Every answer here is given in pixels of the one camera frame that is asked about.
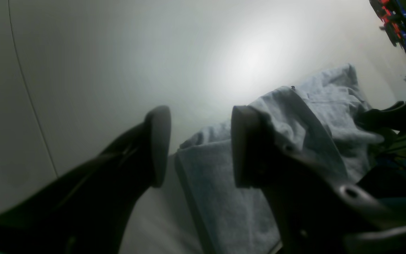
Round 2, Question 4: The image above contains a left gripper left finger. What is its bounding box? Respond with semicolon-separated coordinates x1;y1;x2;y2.
0;106;171;254

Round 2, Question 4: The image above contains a red and blue cable bundle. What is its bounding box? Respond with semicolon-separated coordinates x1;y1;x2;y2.
369;0;406;73

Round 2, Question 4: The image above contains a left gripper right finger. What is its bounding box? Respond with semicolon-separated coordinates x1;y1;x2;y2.
231;105;406;254

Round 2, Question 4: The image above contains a grey T-shirt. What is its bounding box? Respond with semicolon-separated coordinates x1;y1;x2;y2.
174;64;385;254

